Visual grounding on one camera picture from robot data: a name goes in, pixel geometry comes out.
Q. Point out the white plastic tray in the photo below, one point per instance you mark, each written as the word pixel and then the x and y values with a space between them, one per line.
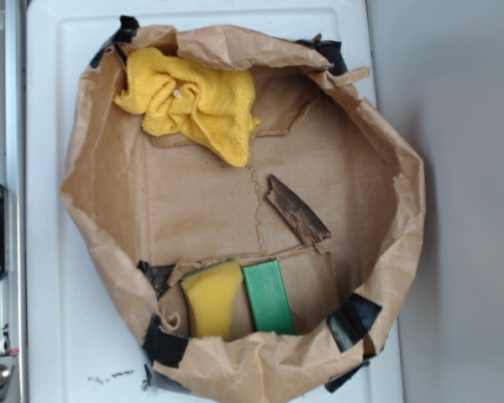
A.
pixel 79 348

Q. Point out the yellow terry cloth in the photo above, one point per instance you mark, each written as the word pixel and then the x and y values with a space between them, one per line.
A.
pixel 208 106

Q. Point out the brown paper bag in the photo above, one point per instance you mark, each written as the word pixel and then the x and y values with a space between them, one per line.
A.
pixel 154 210

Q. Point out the dark brown wood chip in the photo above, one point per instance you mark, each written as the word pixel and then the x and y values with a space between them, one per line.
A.
pixel 299 217

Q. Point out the metal frame rail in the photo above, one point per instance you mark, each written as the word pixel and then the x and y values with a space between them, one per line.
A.
pixel 13 323

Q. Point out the green rectangular block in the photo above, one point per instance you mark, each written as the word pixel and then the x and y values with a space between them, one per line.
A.
pixel 268 299

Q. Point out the yellow sponge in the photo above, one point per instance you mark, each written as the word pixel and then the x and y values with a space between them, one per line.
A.
pixel 210 295

